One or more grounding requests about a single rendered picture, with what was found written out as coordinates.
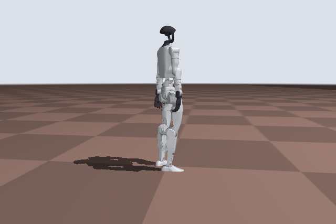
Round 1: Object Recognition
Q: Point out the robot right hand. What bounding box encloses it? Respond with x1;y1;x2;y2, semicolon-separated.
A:
172;91;182;112

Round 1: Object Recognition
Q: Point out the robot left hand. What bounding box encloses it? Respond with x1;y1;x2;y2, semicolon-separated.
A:
154;89;164;109

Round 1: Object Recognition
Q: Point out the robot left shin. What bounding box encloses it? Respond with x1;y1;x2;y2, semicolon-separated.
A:
157;127;166;162

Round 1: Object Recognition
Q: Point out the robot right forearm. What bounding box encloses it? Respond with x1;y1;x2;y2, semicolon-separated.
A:
173;68;183;96

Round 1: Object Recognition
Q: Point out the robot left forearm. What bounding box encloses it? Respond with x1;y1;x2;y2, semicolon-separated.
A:
156;74;163;94

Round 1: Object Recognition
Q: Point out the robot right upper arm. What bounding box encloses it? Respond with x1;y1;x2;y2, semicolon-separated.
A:
169;47;180;76

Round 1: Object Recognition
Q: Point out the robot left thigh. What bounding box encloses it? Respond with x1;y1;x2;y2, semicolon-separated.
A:
159;93;172;135

